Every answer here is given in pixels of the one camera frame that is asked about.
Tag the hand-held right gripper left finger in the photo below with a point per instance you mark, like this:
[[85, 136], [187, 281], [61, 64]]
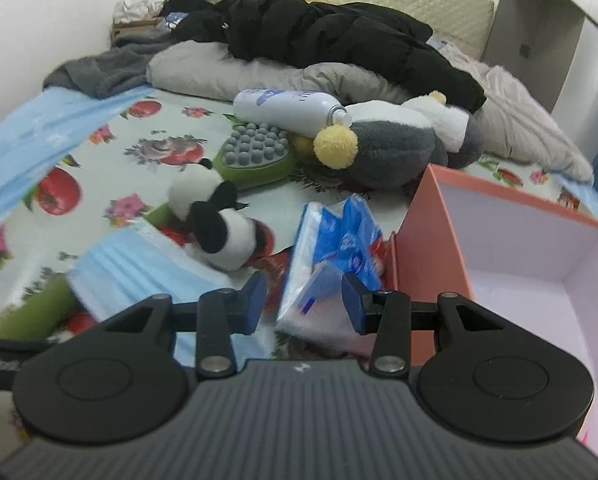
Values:
[[255, 305]]

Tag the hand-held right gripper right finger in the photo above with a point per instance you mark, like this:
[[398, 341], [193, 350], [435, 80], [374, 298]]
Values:
[[354, 305]]

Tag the blue white tissue pack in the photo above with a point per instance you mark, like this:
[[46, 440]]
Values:
[[339, 240]]

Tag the orange cardboard box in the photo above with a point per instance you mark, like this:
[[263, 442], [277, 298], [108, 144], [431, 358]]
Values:
[[429, 240]]

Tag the panda plush toy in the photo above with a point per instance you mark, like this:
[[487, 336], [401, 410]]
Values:
[[229, 245]]

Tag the red shiny wrapper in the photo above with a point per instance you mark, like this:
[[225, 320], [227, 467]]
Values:
[[266, 232]]

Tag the green massage hammer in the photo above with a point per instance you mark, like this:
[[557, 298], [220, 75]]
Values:
[[259, 172]]

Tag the blue face mask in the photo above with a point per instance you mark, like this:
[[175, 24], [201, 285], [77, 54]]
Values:
[[119, 270]]

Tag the grey plush toy yellow pompoms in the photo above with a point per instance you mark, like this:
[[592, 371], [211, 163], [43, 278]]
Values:
[[389, 155]]

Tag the white spray bottle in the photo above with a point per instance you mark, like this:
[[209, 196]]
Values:
[[279, 107]]

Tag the fruit flower printed tablecloth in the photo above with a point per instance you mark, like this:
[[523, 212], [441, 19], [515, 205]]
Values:
[[129, 125]]

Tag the light blue bed sheet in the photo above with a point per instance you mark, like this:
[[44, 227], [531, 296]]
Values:
[[29, 130]]

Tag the black puffer jacket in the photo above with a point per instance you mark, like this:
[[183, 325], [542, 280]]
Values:
[[329, 35]]

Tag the dark grey fleece blanket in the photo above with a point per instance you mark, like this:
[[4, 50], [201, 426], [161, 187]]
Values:
[[104, 67]]

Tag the brown cardboard carton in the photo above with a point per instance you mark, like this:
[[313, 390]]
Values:
[[129, 27]]

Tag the white crumpled cloth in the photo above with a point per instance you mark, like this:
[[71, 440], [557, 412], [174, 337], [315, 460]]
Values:
[[139, 7]]

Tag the white wardrobe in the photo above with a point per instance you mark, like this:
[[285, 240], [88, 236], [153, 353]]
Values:
[[529, 25]]

